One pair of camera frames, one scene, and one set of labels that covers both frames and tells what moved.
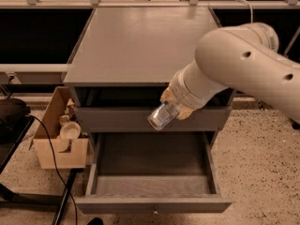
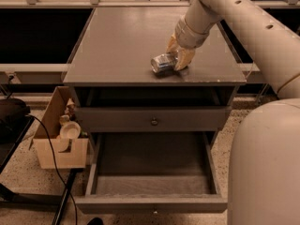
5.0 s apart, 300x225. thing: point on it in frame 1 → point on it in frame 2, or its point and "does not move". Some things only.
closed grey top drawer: [135, 119] does not move
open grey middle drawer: [153, 172] does not move
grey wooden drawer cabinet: [125, 60] does not move
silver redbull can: [161, 116] → [163, 65]
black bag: [11, 107] does not move
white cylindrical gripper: [182, 90] → [191, 37]
